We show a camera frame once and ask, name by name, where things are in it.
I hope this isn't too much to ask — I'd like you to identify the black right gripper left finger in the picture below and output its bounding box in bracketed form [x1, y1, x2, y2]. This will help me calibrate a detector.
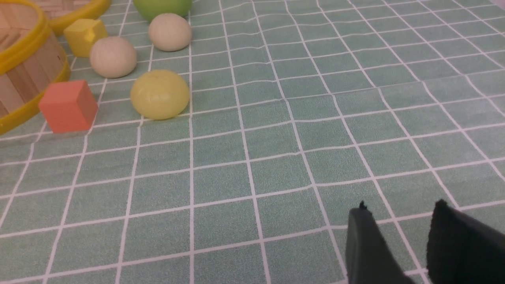
[345, 201, 414, 284]

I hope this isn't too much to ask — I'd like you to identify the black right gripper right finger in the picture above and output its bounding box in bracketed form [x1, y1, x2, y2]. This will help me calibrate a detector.
[426, 199, 505, 284]

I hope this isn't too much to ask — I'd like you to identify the yellow bun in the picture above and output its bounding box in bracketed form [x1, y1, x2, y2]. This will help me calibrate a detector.
[130, 69, 191, 120]

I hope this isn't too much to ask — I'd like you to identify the bamboo steamer tray yellow rim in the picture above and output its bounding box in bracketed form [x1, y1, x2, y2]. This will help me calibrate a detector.
[0, 0, 71, 134]

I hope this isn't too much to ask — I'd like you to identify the woven bamboo steamer lid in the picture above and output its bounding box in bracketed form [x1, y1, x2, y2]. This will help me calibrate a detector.
[32, 0, 112, 37]

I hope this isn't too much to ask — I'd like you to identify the green apple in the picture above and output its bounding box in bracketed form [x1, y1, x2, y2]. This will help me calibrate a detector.
[132, 0, 193, 22]

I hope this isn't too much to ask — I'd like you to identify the orange cube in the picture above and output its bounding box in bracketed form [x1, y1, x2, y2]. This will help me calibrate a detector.
[38, 80, 99, 133]

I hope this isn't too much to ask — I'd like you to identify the yellow cube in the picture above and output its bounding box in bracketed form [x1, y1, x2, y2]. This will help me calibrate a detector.
[64, 19, 108, 58]

